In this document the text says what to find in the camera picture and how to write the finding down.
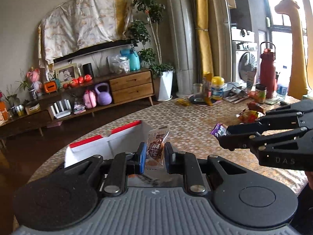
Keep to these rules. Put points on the wooden tv cabinet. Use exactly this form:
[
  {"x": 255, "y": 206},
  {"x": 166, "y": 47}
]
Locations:
[{"x": 123, "y": 88}]

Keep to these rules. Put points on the right hand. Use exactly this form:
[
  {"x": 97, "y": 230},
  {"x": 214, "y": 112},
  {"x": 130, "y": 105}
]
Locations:
[{"x": 309, "y": 175}]

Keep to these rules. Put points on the red apple ornaments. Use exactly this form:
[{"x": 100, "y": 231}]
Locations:
[{"x": 75, "y": 82}]

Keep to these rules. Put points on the brown white snack packet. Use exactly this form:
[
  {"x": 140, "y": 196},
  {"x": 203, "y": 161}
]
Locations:
[{"x": 156, "y": 144}]

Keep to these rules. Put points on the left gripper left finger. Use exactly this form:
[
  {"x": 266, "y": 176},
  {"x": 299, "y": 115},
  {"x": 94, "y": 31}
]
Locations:
[{"x": 120, "y": 167}]

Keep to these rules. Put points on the black speaker cylinder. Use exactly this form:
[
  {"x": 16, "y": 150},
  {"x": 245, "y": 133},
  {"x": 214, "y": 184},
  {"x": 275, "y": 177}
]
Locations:
[{"x": 87, "y": 69}]

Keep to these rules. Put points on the cloth covered television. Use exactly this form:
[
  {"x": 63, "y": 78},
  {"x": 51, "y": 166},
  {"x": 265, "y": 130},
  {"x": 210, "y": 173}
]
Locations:
[{"x": 79, "y": 24}]

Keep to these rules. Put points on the black round tray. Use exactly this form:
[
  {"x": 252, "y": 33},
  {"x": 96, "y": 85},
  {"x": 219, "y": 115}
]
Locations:
[{"x": 201, "y": 100}]

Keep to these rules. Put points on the clear plastic water bottle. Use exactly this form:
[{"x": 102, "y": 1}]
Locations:
[{"x": 282, "y": 87}]

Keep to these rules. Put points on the clear drinking glass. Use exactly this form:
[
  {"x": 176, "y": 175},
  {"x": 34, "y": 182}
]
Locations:
[{"x": 198, "y": 91}]

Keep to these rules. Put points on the stack of papers and boxes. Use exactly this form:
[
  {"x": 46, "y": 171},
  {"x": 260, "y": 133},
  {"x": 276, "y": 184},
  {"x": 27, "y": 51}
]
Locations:
[{"x": 234, "y": 93}]

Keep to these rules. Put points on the white router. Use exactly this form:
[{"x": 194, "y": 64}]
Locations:
[{"x": 61, "y": 109}]

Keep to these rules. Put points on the grey floor air conditioner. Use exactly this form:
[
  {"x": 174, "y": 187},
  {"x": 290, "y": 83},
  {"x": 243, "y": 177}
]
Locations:
[{"x": 184, "y": 46}]

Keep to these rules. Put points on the pink small bag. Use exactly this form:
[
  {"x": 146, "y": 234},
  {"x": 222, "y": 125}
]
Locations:
[{"x": 90, "y": 100}]

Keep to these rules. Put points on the tall gold clear packet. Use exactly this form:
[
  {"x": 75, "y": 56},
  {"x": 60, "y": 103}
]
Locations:
[{"x": 207, "y": 82}]

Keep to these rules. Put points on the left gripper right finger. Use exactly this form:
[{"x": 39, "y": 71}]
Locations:
[{"x": 185, "y": 164}]

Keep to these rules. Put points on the potted green tree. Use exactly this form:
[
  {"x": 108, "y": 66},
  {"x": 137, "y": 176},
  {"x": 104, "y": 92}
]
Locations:
[{"x": 145, "y": 31}]

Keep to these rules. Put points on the yellow curtain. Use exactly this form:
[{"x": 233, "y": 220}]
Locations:
[{"x": 202, "y": 30}]

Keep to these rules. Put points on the green coaster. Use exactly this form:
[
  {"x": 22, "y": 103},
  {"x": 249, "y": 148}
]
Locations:
[{"x": 272, "y": 101}]

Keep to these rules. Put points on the purple candy packet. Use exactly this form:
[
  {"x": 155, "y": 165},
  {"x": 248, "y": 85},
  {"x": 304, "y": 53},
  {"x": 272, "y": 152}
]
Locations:
[{"x": 219, "y": 130}]

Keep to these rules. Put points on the framed photo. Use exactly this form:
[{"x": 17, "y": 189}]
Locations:
[{"x": 67, "y": 73}]

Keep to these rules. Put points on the large red thermos bottle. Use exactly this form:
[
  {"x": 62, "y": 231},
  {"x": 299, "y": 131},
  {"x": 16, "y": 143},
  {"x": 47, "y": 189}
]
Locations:
[{"x": 268, "y": 73}]

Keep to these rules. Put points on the small yellow wrapper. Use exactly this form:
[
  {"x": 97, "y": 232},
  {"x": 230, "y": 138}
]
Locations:
[{"x": 183, "y": 102}]

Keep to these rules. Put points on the yellow lid supplement bottle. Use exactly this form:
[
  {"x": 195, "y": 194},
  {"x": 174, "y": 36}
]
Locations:
[{"x": 217, "y": 87}]

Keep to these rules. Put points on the giraffe plush toy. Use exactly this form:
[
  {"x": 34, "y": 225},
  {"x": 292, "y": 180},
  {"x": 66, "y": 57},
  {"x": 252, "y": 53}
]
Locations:
[{"x": 298, "y": 79}]

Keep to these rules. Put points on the purple kettlebell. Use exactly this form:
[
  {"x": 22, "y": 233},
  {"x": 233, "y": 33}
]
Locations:
[{"x": 103, "y": 97}]

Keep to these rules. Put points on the teal spray bottle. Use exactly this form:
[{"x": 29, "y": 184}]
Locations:
[{"x": 133, "y": 58}]

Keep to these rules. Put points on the red white cardboard box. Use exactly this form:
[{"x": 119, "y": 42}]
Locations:
[{"x": 122, "y": 139}]

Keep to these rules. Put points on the clear plastic bag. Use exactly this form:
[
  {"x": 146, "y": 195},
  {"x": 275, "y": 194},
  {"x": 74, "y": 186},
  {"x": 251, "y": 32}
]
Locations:
[{"x": 118, "y": 64}]

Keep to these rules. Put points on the washing machine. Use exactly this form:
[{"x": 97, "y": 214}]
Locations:
[{"x": 244, "y": 54}]

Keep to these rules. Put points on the black lid glass jar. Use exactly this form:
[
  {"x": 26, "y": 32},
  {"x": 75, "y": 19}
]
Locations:
[{"x": 260, "y": 93}]

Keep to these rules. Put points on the orange yellow chip bag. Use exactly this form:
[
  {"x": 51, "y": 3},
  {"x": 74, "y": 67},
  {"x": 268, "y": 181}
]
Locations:
[{"x": 249, "y": 116}]

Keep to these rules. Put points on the orange alarm clock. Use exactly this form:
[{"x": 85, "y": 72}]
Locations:
[{"x": 50, "y": 86}]

